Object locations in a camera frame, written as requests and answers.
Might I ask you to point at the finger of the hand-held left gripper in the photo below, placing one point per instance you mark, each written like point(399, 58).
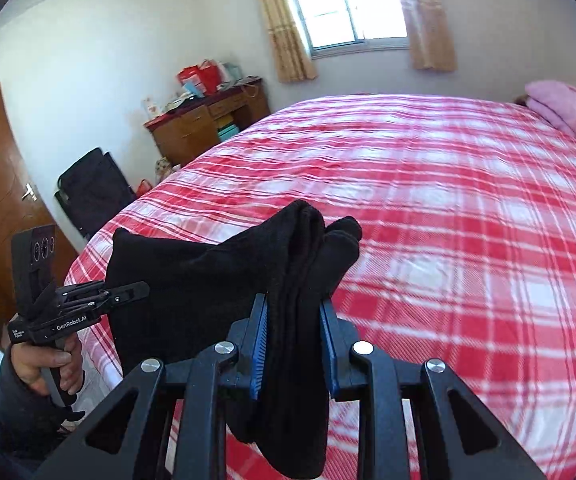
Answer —
point(80, 290)
point(127, 294)

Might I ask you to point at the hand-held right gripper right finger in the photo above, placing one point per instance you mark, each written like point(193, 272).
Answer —
point(329, 350)

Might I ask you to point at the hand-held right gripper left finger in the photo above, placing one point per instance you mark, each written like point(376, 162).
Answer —
point(260, 350)

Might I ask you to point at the black pants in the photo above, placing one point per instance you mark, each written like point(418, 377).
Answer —
point(192, 280)

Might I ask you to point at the person's left forearm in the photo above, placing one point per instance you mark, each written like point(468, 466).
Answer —
point(2, 420)

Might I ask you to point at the person's left hand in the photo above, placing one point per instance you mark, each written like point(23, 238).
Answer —
point(27, 365)

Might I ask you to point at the brown wooden door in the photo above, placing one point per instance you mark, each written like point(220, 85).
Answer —
point(2, 240)

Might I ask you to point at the black folded chair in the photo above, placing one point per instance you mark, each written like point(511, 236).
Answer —
point(92, 190)

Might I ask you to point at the floral printed bag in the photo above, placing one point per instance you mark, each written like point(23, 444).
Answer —
point(166, 170)

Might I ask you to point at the brown wooden desk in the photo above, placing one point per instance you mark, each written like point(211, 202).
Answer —
point(187, 130)

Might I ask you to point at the bed with red plaid sheet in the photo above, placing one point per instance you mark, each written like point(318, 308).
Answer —
point(443, 210)

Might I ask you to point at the white printed bag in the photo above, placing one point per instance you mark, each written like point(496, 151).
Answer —
point(150, 109)

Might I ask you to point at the teal boxes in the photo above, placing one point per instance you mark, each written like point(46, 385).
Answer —
point(227, 130)

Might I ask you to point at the red gift box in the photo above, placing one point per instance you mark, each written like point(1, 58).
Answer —
point(188, 80)

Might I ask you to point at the light blue gift bag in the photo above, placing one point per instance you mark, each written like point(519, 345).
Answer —
point(229, 74)

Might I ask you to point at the yellow patterned curtain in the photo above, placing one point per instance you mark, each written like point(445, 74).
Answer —
point(283, 30)
point(428, 20)

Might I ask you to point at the folded pink blanket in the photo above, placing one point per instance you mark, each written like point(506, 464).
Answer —
point(573, 110)

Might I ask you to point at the side window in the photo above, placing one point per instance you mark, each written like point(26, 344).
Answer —
point(348, 5)

